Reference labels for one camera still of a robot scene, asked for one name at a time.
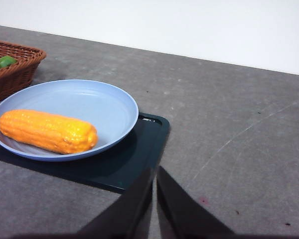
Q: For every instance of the orange-yellow corn cob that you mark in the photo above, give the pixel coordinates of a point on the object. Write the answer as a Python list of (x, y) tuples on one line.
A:
[(47, 132)]

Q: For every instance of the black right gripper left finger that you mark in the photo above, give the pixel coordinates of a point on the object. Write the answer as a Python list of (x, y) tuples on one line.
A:
[(129, 211)]

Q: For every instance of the brown wicker basket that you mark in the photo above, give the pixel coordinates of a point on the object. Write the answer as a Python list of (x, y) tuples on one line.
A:
[(15, 74)]

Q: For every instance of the blue round plate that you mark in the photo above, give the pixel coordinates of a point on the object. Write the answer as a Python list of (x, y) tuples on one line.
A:
[(89, 104)]

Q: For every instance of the black rectangular tray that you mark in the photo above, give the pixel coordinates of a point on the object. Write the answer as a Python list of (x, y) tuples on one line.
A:
[(129, 161)]

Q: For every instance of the green pepper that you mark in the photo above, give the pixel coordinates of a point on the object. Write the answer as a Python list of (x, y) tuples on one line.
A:
[(6, 61)]

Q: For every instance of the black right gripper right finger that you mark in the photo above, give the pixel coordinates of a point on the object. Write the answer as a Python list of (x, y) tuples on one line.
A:
[(182, 214)]

